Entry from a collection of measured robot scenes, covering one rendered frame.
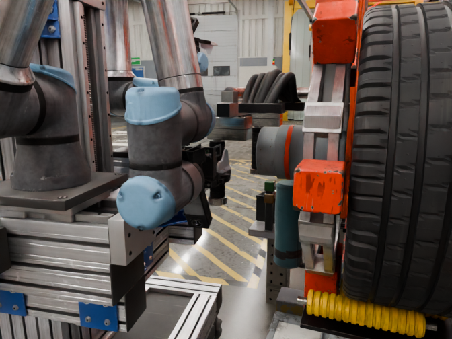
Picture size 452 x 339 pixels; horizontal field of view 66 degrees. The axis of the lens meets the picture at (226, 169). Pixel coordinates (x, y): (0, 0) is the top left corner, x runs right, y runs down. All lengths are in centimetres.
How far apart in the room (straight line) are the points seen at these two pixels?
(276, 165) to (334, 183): 33
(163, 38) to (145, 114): 17
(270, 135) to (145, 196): 48
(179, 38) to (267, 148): 38
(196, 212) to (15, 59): 39
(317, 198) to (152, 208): 25
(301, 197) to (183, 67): 28
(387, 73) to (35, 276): 75
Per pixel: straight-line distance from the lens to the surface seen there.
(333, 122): 63
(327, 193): 56
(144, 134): 47
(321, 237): 68
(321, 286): 96
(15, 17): 60
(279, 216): 106
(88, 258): 74
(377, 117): 59
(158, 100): 47
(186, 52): 60
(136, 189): 47
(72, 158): 75
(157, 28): 61
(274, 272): 175
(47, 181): 74
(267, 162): 87
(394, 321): 89
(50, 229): 76
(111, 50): 128
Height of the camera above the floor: 100
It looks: 12 degrees down
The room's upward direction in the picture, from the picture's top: straight up
